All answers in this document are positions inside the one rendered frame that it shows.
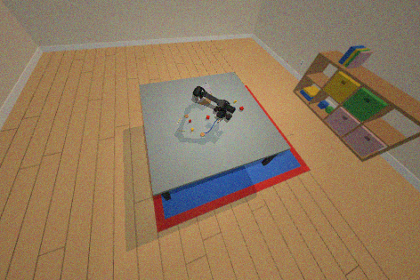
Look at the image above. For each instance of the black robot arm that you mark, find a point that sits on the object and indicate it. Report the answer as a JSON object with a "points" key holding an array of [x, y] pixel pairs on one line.
{"points": [[223, 104]]}

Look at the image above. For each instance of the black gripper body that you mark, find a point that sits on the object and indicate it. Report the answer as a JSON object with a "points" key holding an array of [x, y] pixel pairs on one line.
{"points": [[228, 117]]}

